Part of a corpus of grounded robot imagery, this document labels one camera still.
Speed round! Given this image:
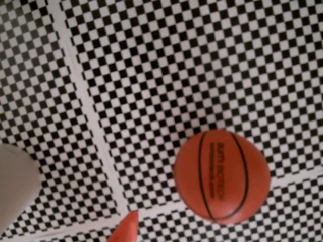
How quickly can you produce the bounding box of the white paper cup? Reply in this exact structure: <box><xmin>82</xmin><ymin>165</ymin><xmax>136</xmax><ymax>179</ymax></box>
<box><xmin>0</xmin><ymin>143</ymin><xmax>42</xmax><ymax>232</ymax></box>

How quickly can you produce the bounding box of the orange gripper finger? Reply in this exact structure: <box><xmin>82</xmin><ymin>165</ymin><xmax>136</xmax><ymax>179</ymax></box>
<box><xmin>107</xmin><ymin>210</ymin><xmax>140</xmax><ymax>242</ymax></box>

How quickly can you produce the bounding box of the black white checkerboard paper sheet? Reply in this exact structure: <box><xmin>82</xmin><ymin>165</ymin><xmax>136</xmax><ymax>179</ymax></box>
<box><xmin>138</xmin><ymin>176</ymin><xmax>323</xmax><ymax>242</ymax></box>
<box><xmin>60</xmin><ymin>0</ymin><xmax>323</xmax><ymax>211</ymax></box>
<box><xmin>30</xmin><ymin>226</ymin><xmax>113</xmax><ymax>242</ymax></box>
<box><xmin>0</xmin><ymin>0</ymin><xmax>121</xmax><ymax>236</ymax></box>

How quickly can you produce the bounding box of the small orange basketball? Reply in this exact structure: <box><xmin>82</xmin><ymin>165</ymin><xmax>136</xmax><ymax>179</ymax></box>
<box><xmin>173</xmin><ymin>129</ymin><xmax>271</xmax><ymax>225</ymax></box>

